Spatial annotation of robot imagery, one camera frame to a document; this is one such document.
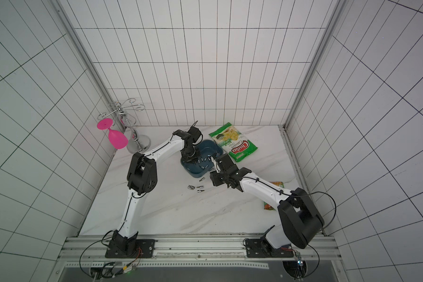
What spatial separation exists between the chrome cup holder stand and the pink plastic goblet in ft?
0.06

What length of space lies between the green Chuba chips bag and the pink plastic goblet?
20.5 inches

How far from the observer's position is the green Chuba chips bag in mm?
1076

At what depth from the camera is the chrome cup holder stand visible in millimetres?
891

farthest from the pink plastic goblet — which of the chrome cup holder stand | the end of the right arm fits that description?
the end of the right arm

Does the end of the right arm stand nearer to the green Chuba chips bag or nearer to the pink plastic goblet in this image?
the green Chuba chips bag

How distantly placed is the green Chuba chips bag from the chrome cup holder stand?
0.43 metres

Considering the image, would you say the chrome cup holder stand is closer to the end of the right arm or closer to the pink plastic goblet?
the pink plastic goblet

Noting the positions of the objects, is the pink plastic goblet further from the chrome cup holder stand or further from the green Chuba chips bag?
the green Chuba chips bag

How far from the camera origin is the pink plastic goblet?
0.85m
